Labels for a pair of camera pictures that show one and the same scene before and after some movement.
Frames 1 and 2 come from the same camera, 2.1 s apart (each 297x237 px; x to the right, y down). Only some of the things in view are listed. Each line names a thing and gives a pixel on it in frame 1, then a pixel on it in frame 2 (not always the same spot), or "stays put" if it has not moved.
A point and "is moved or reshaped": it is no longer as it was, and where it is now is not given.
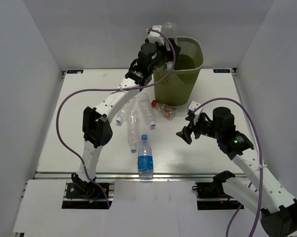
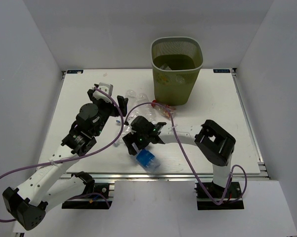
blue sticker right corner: (222, 70) stays put
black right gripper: (187, 131) -> (130, 138)
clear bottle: (170, 30) -> (180, 79)
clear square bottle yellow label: (169, 65) -> (164, 75)
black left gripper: (168, 55) -> (115, 111)
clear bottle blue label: (145, 161) is moved or reshaped
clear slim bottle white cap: (133, 130) is moved or reshaped
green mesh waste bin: (176, 88) stays put
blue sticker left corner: (69, 71) stays put
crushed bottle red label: (169, 111) stays put
